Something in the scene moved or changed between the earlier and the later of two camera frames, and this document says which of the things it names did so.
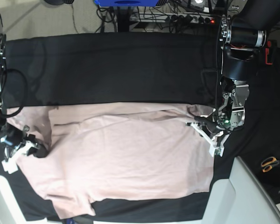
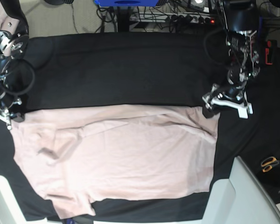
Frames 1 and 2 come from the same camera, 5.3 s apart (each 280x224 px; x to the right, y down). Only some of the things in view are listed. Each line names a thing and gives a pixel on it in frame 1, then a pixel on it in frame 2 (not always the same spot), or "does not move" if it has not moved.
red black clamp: [270, 51] does not move
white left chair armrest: [5, 208] does not move
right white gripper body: [214, 146] -> [244, 108]
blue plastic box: [127, 3] does not move
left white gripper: [8, 164] -> [2, 114]
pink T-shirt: [105, 151] does not move
